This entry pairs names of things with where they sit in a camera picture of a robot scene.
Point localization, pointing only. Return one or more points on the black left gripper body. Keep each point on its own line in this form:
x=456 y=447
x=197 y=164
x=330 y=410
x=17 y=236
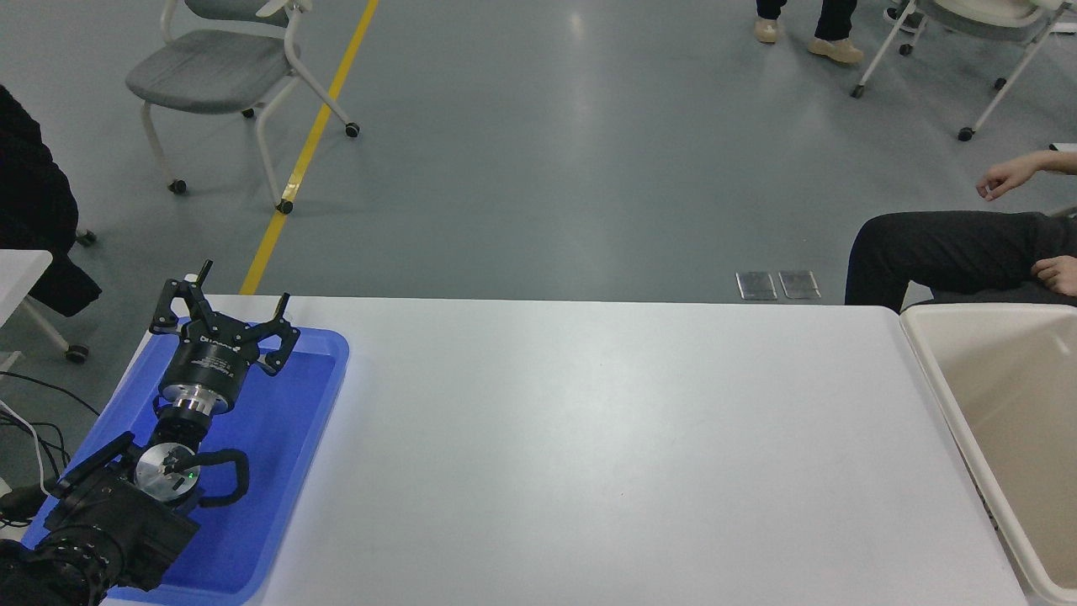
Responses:
x=210 y=358

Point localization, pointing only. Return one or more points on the person's right forearm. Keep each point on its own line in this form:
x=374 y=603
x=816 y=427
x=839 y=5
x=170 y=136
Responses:
x=1062 y=162

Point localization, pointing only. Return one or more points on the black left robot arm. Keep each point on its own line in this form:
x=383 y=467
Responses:
x=109 y=522

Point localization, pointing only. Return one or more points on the person's right hand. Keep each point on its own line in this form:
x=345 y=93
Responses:
x=1014 y=175

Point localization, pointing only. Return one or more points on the person's left hand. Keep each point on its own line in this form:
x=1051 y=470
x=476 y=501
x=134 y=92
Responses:
x=1062 y=273

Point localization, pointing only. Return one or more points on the blue plastic tray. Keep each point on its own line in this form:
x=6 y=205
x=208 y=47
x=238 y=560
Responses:
x=286 y=438

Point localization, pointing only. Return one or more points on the white table with casters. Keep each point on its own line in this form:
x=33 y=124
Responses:
x=21 y=273

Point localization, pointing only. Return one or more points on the person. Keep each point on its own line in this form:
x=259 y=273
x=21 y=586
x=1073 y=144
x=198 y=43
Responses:
x=942 y=248
x=34 y=210
x=833 y=25

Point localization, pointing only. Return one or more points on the large pale bin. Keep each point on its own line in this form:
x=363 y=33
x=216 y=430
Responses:
x=1010 y=421

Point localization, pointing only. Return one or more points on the grey chair with white frame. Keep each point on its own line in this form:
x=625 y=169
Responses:
x=984 y=13
x=210 y=71

